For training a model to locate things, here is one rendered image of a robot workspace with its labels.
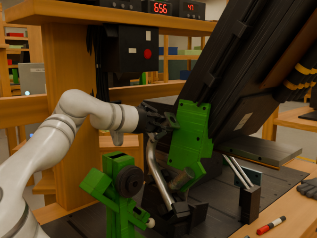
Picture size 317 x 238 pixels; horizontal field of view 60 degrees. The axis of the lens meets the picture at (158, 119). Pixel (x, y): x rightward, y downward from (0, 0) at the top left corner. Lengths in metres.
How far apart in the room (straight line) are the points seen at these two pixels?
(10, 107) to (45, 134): 0.45
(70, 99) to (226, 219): 0.61
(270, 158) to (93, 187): 0.48
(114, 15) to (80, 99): 0.34
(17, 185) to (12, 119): 0.58
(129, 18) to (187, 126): 0.38
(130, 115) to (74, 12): 0.31
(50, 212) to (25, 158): 0.61
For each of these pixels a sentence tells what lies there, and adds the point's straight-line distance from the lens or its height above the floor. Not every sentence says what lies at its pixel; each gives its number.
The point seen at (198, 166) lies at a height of 1.10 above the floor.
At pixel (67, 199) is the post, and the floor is 0.93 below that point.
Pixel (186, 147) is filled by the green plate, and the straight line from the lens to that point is 0.82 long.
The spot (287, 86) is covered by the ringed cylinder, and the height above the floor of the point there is 1.32.
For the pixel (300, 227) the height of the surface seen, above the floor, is 0.90.
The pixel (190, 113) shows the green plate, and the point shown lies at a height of 1.24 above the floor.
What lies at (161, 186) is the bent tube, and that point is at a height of 1.02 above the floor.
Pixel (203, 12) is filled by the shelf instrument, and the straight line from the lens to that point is 1.21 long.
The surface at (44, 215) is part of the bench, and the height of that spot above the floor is 0.88.
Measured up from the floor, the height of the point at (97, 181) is 1.13.
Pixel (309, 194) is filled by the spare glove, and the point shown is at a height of 0.92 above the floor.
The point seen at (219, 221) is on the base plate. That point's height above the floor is 0.90.
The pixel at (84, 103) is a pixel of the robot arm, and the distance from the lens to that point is 0.62.
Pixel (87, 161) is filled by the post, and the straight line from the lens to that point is 1.01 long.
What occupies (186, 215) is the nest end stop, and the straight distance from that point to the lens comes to 0.83.
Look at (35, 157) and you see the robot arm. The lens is 0.47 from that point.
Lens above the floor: 1.40
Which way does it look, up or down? 13 degrees down
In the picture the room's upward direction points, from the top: straight up
